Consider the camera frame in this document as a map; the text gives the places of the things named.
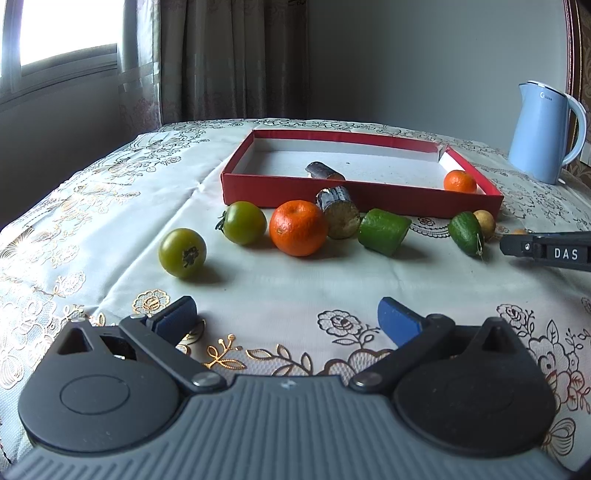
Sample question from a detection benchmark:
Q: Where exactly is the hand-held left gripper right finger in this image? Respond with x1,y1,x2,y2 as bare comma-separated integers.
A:
349,298,532,394

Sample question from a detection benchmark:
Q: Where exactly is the window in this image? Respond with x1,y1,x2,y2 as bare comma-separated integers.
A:
0,0,126,108

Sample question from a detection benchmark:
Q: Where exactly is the large brown longan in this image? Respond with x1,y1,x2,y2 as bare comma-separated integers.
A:
473,210,496,241

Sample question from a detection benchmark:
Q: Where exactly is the green tomato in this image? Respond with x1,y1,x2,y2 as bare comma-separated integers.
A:
158,228,207,280
215,201,267,245

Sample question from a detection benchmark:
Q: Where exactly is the sheer patterned curtain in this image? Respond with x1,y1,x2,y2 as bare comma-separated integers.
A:
117,0,163,136

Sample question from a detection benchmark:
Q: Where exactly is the large orange tangerine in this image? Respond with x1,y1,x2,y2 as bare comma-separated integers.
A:
270,200,328,257

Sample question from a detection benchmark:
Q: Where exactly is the red shallow cardboard box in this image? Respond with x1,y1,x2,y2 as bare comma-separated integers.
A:
221,129,505,219

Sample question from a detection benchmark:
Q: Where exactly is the brown curtain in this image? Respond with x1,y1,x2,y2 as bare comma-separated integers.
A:
159,0,309,125

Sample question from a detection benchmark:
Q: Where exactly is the thick green cucumber piece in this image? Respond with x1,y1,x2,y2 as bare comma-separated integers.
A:
358,209,411,257

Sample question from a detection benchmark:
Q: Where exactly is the small green cucumber piece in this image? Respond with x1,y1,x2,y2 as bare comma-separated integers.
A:
448,211,485,257

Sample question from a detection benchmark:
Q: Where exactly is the light blue electric kettle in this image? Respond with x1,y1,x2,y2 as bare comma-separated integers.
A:
508,81,587,185

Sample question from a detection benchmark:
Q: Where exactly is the small orange tangerine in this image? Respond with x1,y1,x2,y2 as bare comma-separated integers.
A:
444,170,477,193

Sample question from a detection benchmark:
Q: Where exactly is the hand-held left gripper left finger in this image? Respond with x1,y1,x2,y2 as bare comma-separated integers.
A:
54,295,228,394

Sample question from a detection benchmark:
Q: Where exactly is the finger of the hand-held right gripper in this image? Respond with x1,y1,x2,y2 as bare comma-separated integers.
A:
500,233,537,260

